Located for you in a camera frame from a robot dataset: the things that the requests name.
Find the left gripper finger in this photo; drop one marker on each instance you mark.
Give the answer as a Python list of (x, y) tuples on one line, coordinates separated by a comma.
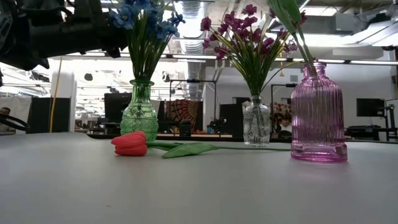
[(109, 48), (109, 35)]

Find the red-pink artificial tulip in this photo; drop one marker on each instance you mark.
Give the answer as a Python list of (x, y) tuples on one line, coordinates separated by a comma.
[(130, 143), (281, 11)]

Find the purple artificial flower bunch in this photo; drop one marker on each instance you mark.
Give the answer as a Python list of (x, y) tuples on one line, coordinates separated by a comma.
[(248, 9), (290, 46), (222, 53)]

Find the green glass vase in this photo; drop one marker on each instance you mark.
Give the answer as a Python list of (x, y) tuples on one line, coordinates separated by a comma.
[(140, 121)]

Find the clear glass vase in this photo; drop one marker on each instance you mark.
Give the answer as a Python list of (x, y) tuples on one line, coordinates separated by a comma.
[(256, 124)]

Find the pink ribbed glass vase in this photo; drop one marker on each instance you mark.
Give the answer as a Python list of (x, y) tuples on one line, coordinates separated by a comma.
[(317, 118)]

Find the white pillar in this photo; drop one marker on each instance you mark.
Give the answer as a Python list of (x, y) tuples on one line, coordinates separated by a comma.
[(66, 87)]

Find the black standing monitor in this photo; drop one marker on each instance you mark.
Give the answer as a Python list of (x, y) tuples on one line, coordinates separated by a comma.
[(113, 107)]

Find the black partition panel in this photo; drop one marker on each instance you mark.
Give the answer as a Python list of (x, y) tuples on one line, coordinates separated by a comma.
[(40, 115)]

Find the mandala pattern tapestry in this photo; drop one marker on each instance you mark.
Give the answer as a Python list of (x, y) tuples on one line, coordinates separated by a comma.
[(183, 109)]

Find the black office chair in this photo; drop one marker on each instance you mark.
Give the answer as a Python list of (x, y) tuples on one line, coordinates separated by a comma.
[(185, 127)]

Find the yellow hanging pendant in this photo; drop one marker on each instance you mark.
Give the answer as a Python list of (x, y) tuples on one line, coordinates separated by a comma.
[(281, 74)]

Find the spotted pattern tapestry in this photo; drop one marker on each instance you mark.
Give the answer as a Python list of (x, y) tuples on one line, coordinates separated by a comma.
[(283, 115)]

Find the long ceiling light strip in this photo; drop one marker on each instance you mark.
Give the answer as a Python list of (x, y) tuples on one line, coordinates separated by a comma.
[(342, 61)]

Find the black desk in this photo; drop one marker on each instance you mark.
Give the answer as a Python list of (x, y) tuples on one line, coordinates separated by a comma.
[(363, 132)]

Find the black monitor stand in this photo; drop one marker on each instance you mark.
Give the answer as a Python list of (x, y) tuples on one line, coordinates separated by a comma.
[(392, 118)]

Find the ribbed silver ventilation duct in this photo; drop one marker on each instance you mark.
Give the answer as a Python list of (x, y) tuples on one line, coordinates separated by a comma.
[(194, 74)]

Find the black rig frame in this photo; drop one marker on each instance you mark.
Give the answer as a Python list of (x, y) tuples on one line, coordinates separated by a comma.
[(290, 85), (192, 81)]

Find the black camera device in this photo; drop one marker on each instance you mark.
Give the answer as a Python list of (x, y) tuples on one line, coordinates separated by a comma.
[(217, 124)]

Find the grey wall vent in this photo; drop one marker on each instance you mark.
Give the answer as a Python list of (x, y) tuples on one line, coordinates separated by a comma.
[(293, 78)]

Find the black table frame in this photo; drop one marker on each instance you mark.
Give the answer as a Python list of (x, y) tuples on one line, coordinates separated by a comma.
[(280, 140)]

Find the grey rectangular air duct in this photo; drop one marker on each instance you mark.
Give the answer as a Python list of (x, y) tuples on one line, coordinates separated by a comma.
[(329, 25)]

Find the black wall monitor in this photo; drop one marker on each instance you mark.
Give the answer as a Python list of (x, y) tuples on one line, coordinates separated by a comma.
[(370, 107)]

